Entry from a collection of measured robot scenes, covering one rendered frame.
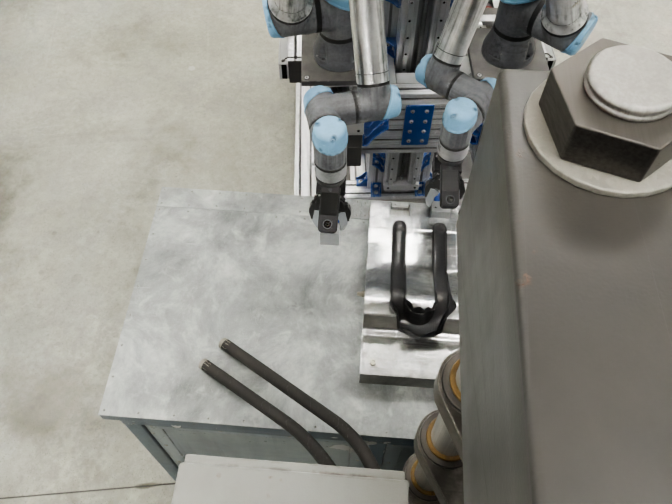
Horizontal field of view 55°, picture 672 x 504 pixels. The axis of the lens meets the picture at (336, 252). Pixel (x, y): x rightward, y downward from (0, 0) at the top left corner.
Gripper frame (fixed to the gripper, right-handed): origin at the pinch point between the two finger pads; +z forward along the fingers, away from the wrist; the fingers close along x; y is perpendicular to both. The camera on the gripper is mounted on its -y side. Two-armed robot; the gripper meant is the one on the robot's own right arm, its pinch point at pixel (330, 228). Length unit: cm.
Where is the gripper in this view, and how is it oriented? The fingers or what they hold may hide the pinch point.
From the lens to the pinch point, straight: 167.1
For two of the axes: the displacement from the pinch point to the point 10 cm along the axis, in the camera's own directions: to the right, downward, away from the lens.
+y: 0.8, -8.4, 5.3
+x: -10.0, -0.7, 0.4
